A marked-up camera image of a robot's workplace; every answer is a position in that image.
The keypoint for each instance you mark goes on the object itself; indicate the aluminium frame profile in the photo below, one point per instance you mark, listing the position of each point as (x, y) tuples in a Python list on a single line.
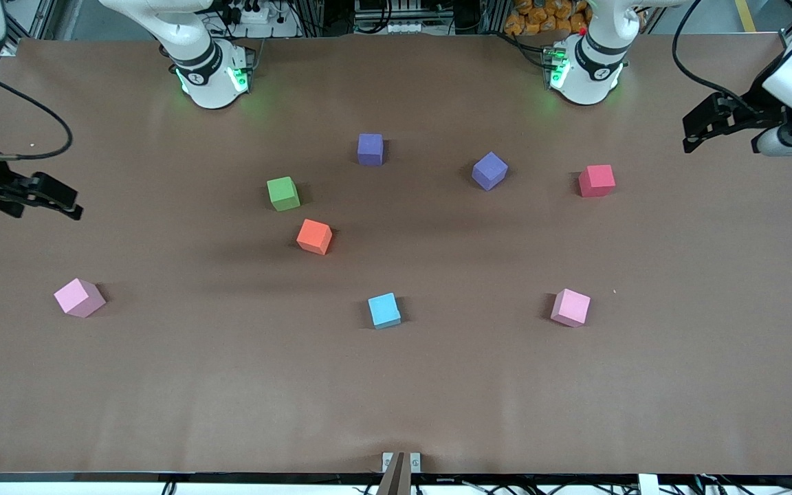
[(44, 17)]

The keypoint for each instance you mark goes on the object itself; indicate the green foam cube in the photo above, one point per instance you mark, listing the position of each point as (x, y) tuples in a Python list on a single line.
[(282, 192)]

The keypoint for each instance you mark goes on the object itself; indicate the orange foam cube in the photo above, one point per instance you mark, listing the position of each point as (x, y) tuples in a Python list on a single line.
[(313, 236)]

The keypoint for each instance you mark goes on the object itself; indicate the black electronics rack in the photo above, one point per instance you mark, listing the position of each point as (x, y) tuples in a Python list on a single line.
[(403, 17)]

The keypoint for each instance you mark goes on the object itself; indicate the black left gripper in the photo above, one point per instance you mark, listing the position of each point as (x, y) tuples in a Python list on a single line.
[(757, 105)]

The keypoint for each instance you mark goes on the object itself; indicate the blue foam cube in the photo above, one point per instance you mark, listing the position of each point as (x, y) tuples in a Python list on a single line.
[(383, 309)]

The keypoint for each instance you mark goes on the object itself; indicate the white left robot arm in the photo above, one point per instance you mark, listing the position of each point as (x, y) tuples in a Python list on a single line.
[(592, 75)]

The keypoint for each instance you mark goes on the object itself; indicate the orange packets pile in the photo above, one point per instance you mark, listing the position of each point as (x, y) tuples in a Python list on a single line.
[(540, 17)]

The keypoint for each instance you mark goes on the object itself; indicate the purple foam cube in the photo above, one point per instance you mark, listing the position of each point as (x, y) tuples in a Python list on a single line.
[(489, 170), (370, 148)]

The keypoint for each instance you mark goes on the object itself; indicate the light pink foam cube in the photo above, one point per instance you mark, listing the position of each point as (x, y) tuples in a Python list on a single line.
[(78, 297)]

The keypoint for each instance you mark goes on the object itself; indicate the red foam cube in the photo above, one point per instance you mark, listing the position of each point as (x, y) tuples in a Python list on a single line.
[(597, 180)]

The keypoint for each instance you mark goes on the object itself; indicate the metal clamp bracket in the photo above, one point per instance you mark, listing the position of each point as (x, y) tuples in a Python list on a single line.
[(387, 460)]

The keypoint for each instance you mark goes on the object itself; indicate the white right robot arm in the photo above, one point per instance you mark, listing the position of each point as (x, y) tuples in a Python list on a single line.
[(210, 75)]

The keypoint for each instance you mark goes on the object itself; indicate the brown table cover sheet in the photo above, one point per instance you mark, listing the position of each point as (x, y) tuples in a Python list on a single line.
[(506, 399)]

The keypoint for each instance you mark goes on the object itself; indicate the white power strip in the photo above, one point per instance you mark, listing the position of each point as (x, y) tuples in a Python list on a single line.
[(258, 15)]

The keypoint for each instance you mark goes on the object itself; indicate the brown tapered pole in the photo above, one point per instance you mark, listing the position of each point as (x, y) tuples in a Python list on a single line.
[(396, 478)]

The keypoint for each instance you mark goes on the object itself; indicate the dusky pink foam cube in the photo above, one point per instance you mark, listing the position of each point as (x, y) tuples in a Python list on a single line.
[(570, 307)]

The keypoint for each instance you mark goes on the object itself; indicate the small white box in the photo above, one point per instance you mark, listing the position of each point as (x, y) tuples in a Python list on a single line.
[(647, 485)]

